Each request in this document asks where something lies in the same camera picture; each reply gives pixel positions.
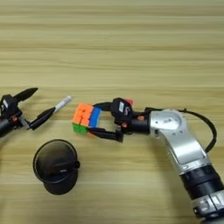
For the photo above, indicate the black marker pen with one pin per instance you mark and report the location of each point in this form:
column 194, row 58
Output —
column 77, row 164

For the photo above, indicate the multicolour puzzle cube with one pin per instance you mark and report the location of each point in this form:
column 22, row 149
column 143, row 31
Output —
column 84, row 116

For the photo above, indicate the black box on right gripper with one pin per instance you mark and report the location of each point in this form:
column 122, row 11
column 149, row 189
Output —
column 121, row 108

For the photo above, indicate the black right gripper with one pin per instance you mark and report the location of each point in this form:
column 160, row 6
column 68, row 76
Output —
column 140, row 122

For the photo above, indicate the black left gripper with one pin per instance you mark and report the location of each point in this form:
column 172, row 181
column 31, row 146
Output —
column 11, row 124

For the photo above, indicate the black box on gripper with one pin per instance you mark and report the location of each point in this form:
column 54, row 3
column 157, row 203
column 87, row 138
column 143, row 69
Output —
column 121, row 108
column 8, row 105

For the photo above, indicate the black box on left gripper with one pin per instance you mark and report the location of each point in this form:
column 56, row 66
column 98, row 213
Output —
column 8, row 105

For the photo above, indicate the white marker with black cap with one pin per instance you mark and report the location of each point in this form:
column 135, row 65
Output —
column 63, row 103

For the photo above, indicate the black mesh pen cup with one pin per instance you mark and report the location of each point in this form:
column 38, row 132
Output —
column 58, row 186

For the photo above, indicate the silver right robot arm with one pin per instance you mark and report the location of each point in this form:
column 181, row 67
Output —
column 180, row 140

